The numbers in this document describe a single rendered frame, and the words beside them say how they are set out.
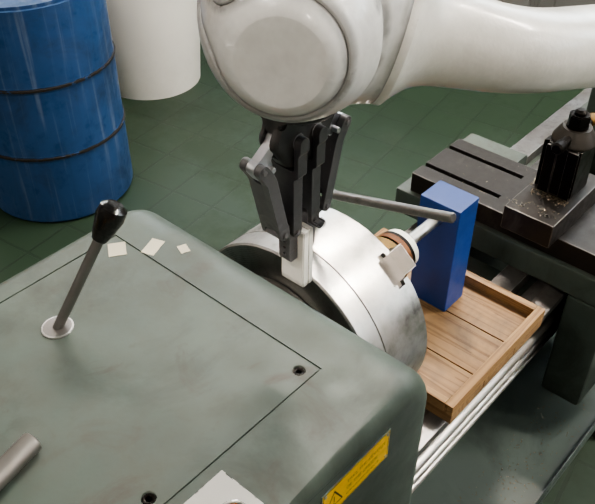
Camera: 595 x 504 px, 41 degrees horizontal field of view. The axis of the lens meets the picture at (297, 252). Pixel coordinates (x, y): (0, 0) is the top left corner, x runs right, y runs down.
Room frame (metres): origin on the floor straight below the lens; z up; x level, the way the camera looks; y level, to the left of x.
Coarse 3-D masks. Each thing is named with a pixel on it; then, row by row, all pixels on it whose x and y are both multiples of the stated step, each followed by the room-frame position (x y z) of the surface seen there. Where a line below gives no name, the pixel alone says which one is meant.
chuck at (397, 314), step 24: (336, 216) 0.87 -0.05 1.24; (336, 240) 0.82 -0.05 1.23; (360, 240) 0.83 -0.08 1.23; (336, 264) 0.78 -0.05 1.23; (360, 264) 0.79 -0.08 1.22; (360, 288) 0.76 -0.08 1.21; (384, 288) 0.77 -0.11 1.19; (408, 288) 0.79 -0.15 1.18; (384, 312) 0.74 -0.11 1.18; (408, 312) 0.76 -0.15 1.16; (384, 336) 0.72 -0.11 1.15; (408, 336) 0.75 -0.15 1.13; (408, 360) 0.74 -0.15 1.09
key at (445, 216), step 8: (336, 192) 0.82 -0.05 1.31; (344, 192) 0.81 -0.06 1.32; (344, 200) 0.80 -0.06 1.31; (352, 200) 0.79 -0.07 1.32; (360, 200) 0.78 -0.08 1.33; (368, 200) 0.77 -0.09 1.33; (376, 200) 0.77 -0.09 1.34; (384, 200) 0.76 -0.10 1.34; (384, 208) 0.75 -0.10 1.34; (392, 208) 0.74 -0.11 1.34; (400, 208) 0.74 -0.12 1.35; (408, 208) 0.73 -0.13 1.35; (416, 208) 0.72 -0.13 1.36; (424, 208) 0.72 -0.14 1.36; (432, 208) 0.71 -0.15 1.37; (424, 216) 0.71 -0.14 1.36; (432, 216) 0.70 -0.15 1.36; (440, 216) 0.69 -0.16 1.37; (448, 216) 0.69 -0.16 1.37
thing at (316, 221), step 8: (320, 128) 0.61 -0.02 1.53; (320, 136) 0.61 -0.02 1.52; (320, 144) 0.61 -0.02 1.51; (320, 152) 0.61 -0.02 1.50; (312, 160) 0.61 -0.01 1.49; (320, 160) 0.61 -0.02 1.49; (312, 168) 0.61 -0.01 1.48; (320, 168) 0.62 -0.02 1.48; (304, 176) 0.62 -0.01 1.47; (312, 176) 0.61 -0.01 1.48; (304, 184) 0.62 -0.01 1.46; (312, 184) 0.61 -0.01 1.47; (304, 192) 0.62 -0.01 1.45; (312, 192) 0.61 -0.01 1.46; (304, 200) 0.62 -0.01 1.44; (312, 200) 0.61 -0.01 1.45; (312, 208) 0.61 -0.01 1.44; (312, 216) 0.61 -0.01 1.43; (312, 224) 0.61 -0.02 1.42; (320, 224) 0.61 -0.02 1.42
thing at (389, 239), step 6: (384, 234) 0.98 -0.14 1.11; (390, 234) 0.98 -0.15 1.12; (396, 234) 0.98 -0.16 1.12; (384, 240) 0.96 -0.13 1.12; (390, 240) 0.97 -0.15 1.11; (396, 240) 0.97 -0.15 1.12; (402, 240) 0.97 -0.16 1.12; (390, 246) 0.95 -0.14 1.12; (408, 246) 0.96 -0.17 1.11; (408, 252) 0.95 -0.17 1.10; (414, 252) 0.96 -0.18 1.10; (414, 258) 0.96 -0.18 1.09
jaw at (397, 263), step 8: (392, 248) 0.86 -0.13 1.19; (400, 248) 0.85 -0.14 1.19; (392, 256) 0.84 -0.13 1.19; (400, 256) 0.84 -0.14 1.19; (408, 256) 0.85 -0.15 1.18; (384, 264) 0.81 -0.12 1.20; (392, 264) 0.81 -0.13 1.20; (400, 264) 0.83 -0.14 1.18; (408, 264) 0.84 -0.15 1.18; (384, 272) 0.80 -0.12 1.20; (392, 272) 0.80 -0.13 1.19; (400, 272) 0.81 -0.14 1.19; (392, 280) 0.79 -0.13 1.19; (400, 280) 0.80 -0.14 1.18
